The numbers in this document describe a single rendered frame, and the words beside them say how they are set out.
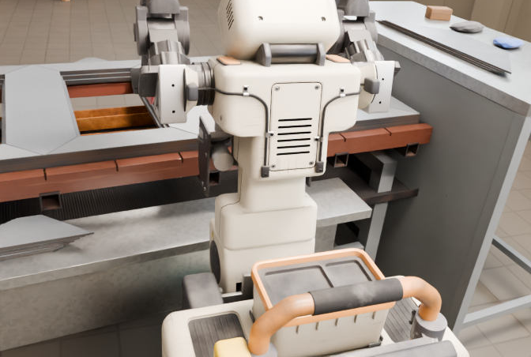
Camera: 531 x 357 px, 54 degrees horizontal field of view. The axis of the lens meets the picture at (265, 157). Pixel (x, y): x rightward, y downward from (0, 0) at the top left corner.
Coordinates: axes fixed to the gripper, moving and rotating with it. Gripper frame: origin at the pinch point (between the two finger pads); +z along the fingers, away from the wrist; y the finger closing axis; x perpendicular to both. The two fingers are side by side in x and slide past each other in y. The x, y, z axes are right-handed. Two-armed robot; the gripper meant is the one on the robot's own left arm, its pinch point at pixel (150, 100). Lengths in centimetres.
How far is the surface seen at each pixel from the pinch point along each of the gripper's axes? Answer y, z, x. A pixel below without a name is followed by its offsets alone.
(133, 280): 7, 45, 31
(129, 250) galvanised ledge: 8.6, 18.3, 33.9
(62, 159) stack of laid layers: 23.3, 13.3, 7.8
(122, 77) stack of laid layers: 3, 44, -50
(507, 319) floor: -144, 83, 56
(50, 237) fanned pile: 27.0, 16.5, 28.6
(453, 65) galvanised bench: -99, -1, -9
